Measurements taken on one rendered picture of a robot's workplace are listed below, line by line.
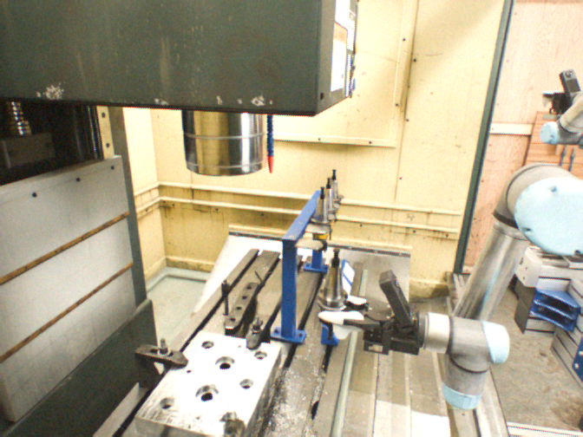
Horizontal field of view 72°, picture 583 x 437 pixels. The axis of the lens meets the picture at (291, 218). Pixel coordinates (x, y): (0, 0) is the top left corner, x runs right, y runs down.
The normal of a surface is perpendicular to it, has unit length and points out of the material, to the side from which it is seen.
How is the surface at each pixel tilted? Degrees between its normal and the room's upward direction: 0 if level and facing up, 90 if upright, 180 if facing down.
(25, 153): 90
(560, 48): 90
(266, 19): 90
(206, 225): 90
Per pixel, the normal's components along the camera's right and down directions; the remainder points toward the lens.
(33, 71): -0.25, 0.34
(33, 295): 0.96, 0.11
